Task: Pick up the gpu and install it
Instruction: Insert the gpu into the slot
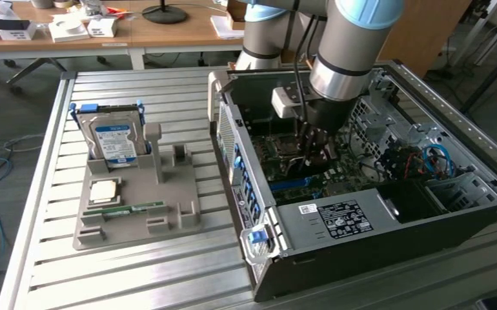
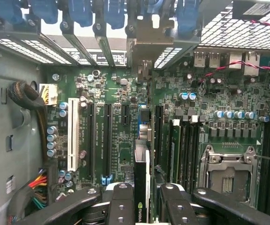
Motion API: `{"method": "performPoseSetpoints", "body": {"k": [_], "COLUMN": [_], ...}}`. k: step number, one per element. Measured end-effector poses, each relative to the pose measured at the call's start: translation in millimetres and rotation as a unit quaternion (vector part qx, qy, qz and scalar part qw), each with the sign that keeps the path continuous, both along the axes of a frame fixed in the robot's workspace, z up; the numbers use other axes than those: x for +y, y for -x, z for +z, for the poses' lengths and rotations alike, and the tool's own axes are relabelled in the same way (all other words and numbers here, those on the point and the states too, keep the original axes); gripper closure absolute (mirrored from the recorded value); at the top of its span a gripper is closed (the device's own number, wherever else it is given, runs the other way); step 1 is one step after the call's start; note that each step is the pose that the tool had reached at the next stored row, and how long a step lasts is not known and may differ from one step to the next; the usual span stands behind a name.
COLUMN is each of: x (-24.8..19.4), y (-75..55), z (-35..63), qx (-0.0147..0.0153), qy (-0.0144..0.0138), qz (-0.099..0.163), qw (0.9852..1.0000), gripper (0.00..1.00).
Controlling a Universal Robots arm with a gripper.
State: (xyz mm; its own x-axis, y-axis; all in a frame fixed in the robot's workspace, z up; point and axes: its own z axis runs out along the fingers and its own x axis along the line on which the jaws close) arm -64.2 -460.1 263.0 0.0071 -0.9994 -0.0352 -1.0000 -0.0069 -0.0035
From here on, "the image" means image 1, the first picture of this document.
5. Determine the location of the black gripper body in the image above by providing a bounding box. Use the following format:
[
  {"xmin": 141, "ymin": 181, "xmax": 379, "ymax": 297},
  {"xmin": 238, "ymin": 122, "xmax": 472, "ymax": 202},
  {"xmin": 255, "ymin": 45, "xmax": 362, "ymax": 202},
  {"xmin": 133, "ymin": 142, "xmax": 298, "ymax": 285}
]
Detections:
[{"xmin": 302, "ymin": 96, "xmax": 357, "ymax": 138}]

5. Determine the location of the black graphics card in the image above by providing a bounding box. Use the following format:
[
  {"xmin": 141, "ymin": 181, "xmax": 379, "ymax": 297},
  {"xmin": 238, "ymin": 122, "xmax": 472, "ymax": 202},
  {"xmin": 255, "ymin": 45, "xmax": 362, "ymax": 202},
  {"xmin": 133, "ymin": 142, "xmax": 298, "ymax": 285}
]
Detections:
[{"xmin": 269, "ymin": 141, "xmax": 339, "ymax": 178}]

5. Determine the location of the CPU socket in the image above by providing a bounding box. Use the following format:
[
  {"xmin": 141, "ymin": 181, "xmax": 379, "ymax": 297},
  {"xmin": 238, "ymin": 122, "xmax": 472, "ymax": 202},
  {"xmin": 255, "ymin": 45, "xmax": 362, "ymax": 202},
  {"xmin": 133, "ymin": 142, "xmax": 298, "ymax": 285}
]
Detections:
[{"xmin": 263, "ymin": 134, "xmax": 303, "ymax": 160}]

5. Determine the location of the green motherboard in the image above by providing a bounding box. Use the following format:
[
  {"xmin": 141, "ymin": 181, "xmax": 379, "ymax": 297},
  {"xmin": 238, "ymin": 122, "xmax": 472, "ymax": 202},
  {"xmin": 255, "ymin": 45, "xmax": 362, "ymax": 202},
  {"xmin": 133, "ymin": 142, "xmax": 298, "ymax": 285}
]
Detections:
[{"xmin": 247, "ymin": 116, "xmax": 381, "ymax": 206}]

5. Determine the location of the blue expansion slot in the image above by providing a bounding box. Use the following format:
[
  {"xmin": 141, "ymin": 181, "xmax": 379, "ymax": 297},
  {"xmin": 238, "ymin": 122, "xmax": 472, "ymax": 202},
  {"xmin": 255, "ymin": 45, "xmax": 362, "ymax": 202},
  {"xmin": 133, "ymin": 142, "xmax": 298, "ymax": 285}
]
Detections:
[{"xmin": 270, "ymin": 176, "xmax": 318, "ymax": 192}]

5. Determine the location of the black fan shroud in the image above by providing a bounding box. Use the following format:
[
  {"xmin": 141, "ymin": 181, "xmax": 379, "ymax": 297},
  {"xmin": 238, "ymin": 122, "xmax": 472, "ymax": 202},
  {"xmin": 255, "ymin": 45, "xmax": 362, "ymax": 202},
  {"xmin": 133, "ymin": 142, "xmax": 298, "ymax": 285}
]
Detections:
[{"xmin": 375, "ymin": 180, "xmax": 449, "ymax": 224}]

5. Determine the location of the grey power supply unit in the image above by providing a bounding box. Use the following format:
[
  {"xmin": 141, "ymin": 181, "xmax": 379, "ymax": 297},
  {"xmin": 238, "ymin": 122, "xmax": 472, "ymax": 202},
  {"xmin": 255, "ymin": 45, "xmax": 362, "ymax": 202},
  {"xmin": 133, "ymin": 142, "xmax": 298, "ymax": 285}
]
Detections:
[{"xmin": 273, "ymin": 189, "xmax": 399, "ymax": 252}]

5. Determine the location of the white paper booklet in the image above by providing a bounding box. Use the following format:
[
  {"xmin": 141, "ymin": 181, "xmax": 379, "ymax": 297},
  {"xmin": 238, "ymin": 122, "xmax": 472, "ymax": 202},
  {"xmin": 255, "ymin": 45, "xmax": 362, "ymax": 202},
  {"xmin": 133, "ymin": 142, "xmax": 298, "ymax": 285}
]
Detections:
[{"xmin": 210, "ymin": 15, "xmax": 245, "ymax": 39}]

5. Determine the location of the brown cardboard box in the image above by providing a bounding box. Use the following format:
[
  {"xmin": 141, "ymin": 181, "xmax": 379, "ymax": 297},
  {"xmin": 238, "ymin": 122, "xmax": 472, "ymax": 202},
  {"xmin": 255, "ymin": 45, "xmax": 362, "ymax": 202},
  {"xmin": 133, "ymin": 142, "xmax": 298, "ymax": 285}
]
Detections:
[{"xmin": 225, "ymin": 0, "xmax": 247, "ymax": 23}]

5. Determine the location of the silver disk bay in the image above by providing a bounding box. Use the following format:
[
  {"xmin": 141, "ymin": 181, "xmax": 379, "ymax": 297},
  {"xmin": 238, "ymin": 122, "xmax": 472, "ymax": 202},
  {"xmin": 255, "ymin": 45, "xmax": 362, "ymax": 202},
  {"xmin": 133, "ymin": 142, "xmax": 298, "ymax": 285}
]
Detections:
[{"xmin": 423, "ymin": 172, "xmax": 497, "ymax": 212}]

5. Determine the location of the wooden desk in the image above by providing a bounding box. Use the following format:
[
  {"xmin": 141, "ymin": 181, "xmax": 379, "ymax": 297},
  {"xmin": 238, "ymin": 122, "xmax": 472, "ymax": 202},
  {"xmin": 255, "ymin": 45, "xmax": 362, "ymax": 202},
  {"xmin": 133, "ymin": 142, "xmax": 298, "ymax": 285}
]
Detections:
[
  {"xmin": 0, "ymin": 0, "xmax": 133, "ymax": 94},
  {"xmin": 129, "ymin": 0, "xmax": 367, "ymax": 70}
]

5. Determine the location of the black open PC case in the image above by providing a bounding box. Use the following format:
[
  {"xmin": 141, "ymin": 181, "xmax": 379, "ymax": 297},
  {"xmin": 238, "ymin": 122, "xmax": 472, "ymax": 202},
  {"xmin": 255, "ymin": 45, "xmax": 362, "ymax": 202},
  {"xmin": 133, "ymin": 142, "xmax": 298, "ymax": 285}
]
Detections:
[{"xmin": 207, "ymin": 59, "xmax": 497, "ymax": 303}]

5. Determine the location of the black round lamp base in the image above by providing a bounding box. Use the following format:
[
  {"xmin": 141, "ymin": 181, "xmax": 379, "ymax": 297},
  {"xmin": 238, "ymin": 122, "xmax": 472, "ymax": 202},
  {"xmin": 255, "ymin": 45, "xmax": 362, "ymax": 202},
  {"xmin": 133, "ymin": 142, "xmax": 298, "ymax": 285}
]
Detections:
[{"xmin": 142, "ymin": 0, "xmax": 189, "ymax": 25}]

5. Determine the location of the hard disk blue caddy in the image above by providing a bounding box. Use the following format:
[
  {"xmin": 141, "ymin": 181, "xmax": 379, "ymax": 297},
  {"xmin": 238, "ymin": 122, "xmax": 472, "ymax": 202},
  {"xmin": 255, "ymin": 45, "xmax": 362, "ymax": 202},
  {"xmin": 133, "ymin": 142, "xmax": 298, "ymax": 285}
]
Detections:
[{"xmin": 69, "ymin": 103, "xmax": 147, "ymax": 169}]

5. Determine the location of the grey printed parts rack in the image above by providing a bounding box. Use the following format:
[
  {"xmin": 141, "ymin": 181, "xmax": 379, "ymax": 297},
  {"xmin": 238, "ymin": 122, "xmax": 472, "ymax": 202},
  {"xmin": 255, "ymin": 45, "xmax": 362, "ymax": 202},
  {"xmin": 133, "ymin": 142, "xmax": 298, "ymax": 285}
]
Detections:
[{"xmin": 71, "ymin": 122, "xmax": 203, "ymax": 250}]

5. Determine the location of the green RAM stick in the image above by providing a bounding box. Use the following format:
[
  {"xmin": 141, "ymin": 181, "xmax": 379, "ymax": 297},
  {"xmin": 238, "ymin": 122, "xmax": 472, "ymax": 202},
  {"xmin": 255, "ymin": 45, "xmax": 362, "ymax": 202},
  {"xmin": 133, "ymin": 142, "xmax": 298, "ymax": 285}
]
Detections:
[{"xmin": 82, "ymin": 201, "xmax": 165, "ymax": 216}]

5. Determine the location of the silver CPU chip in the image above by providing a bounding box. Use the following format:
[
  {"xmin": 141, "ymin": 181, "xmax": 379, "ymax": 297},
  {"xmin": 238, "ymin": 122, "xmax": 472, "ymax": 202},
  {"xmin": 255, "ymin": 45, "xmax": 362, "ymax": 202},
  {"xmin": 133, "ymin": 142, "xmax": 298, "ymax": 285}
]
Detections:
[{"xmin": 89, "ymin": 180, "xmax": 122, "ymax": 205}]

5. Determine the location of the white labelled box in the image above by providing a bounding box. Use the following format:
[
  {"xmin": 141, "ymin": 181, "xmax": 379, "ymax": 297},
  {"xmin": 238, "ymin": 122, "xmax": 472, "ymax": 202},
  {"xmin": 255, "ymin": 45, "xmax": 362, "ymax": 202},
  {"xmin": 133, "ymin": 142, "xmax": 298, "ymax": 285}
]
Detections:
[{"xmin": 86, "ymin": 17, "xmax": 118, "ymax": 38}]

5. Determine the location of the white box with tape roll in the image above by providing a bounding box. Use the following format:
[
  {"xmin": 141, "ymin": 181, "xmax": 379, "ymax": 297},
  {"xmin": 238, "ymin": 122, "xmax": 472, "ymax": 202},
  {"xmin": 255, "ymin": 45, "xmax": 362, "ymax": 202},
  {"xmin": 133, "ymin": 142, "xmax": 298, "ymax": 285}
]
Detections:
[{"xmin": 47, "ymin": 14, "xmax": 90, "ymax": 43}]

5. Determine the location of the black white cardboard box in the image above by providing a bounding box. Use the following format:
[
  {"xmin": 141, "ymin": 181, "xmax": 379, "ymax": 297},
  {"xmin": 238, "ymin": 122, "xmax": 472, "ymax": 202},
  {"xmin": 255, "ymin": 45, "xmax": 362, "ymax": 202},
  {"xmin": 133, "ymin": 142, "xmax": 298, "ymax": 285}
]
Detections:
[{"xmin": 0, "ymin": 19, "xmax": 37, "ymax": 41}]

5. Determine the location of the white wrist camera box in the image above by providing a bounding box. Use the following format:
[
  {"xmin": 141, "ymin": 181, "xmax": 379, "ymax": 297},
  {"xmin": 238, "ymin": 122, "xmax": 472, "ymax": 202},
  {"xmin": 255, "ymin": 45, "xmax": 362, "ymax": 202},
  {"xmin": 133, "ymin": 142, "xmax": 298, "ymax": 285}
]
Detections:
[{"xmin": 271, "ymin": 86, "xmax": 305, "ymax": 118}]

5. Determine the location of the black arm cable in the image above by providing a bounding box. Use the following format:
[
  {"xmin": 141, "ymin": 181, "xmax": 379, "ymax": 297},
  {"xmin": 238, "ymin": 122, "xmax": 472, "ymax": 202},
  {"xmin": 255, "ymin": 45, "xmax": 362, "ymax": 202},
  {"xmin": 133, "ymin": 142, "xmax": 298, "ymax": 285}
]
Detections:
[{"xmin": 290, "ymin": 0, "xmax": 318, "ymax": 130}]

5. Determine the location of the red orange wire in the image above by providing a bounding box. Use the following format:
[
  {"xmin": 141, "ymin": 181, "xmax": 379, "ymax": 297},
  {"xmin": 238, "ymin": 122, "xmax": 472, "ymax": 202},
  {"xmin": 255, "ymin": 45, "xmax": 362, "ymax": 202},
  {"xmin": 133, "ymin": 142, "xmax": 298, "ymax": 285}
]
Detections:
[{"xmin": 406, "ymin": 153, "xmax": 433, "ymax": 177}]

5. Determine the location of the blue data wire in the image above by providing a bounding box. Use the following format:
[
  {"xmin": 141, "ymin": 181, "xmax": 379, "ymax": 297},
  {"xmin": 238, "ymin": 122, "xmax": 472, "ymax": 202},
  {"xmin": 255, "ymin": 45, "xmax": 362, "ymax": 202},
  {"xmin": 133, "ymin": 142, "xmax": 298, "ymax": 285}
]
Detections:
[{"xmin": 419, "ymin": 144, "xmax": 457, "ymax": 179}]

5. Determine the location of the white floor cable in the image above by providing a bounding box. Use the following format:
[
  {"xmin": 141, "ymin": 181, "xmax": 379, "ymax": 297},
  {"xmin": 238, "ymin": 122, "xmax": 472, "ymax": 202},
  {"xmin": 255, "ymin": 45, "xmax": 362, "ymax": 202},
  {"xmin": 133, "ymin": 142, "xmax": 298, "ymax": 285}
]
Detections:
[{"xmin": 0, "ymin": 134, "xmax": 45, "ymax": 152}]

